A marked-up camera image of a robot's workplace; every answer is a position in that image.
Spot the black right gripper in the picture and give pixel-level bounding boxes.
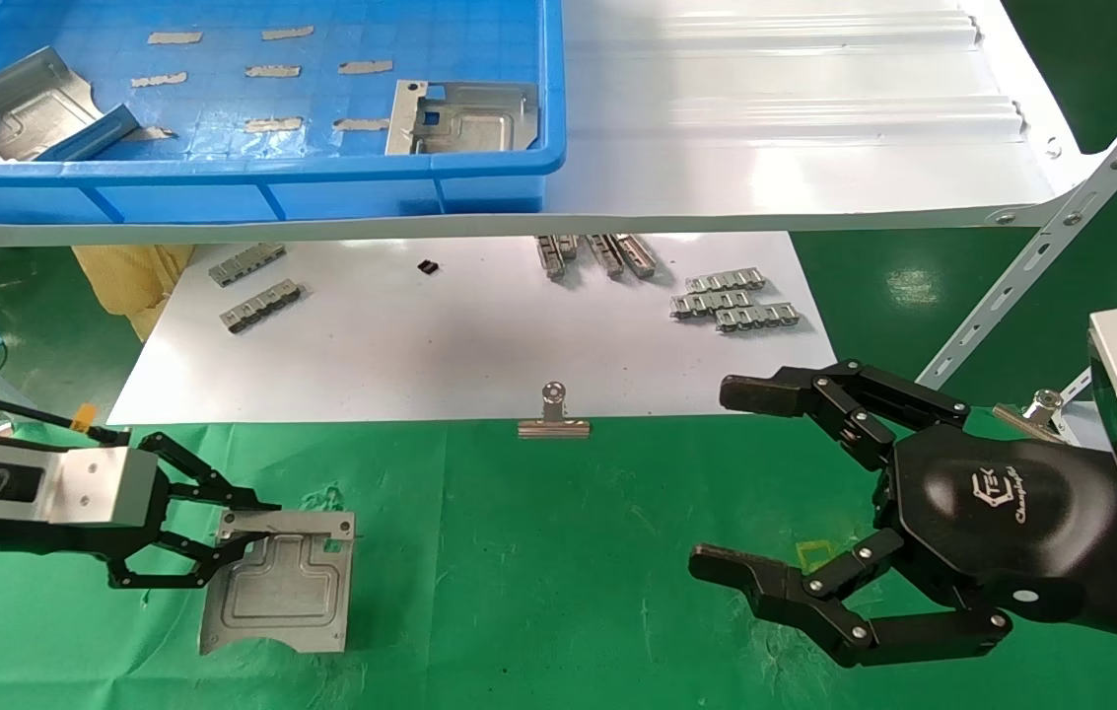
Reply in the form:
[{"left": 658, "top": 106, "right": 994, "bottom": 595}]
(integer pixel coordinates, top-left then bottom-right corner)
[{"left": 688, "top": 360, "right": 1117, "bottom": 670}]

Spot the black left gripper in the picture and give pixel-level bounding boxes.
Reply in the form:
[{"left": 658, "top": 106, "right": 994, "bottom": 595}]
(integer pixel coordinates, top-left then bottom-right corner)
[{"left": 45, "top": 431, "right": 278, "bottom": 591}]

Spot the grey metal link strip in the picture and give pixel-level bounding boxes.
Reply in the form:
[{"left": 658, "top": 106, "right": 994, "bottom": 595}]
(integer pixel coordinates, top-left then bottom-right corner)
[
  {"left": 612, "top": 234, "right": 658, "bottom": 279},
  {"left": 670, "top": 289, "right": 751, "bottom": 320},
  {"left": 220, "top": 282, "right": 303, "bottom": 334},
  {"left": 535, "top": 235, "right": 579, "bottom": 282},
  {"left": 586, "top": 234, "right": 625, "bottom": 280},
  {"left": 209, "top": 244, "right": 287, "bottom": 288},
  {"left": 684, "top": 268, "right": 766, "bottom": 294},
  {"left": 714, "top": 303, "right": 801, "bottom": 333}
]

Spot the green cloth mat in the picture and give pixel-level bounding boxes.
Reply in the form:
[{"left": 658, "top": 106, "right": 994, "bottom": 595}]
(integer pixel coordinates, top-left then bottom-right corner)
[{"left": 0, "top": 412, "right": 1117, "bottom": 710}]

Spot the yellow plastic bag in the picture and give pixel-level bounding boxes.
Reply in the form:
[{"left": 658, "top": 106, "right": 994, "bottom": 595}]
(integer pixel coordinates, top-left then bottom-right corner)
[{"left": 73, "top": 245, "right": 196, "bottom": 343}]

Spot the white paper sheet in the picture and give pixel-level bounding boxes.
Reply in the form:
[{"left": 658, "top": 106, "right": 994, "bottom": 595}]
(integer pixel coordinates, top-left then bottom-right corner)
[{"left": 107, "top": 232, "right": 837, "bottom": 425}]

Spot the blue plastic bin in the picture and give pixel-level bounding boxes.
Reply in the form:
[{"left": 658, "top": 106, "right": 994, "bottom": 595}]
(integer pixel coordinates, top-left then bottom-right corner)
[{"left": 0, "top": 0, "right": 567, "bottom": 224}]

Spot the white corrugated shelf panel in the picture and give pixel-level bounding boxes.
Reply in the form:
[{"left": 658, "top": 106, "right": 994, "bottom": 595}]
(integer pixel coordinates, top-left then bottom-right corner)
[{"left": 0, "top": 0, "right": 1083, "bottom": 248}]

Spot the black cable with yellow tag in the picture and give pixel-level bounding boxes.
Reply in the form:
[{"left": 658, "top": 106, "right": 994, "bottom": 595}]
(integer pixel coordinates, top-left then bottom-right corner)
[{"left": 0, "top": 385, "right": 132, "bottom": 445}]

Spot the sheet metal bracket with flange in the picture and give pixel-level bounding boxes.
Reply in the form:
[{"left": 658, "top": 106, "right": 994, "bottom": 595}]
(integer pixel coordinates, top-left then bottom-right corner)
[{"left": 0, "top": 46, "right": 140, "bottom": 163}]

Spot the flat sheet metal bracket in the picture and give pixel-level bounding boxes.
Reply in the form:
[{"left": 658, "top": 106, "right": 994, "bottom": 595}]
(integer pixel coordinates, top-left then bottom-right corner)
[{"left": 385, "top": 81, "right": 539, "bottom": 156}]

